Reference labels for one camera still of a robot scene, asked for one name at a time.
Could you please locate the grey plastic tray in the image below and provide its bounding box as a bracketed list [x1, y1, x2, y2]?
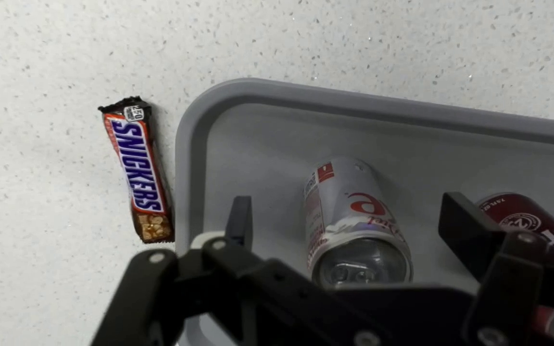
[174, 77, 554, 346]

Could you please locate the dark red soda can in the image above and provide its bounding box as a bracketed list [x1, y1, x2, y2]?
[478, 192, 554, 344]

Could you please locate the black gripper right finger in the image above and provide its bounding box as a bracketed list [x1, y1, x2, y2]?
[366, 190, 554, 346]

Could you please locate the Snickers candy bar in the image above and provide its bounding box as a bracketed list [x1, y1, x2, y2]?
[97, 96, 178, 246]

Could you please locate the silver diet soda can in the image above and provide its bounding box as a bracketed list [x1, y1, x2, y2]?
[305, 156, 416, 290]

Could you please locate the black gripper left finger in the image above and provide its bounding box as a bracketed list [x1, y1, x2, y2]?
[91, 194, 370, 346]

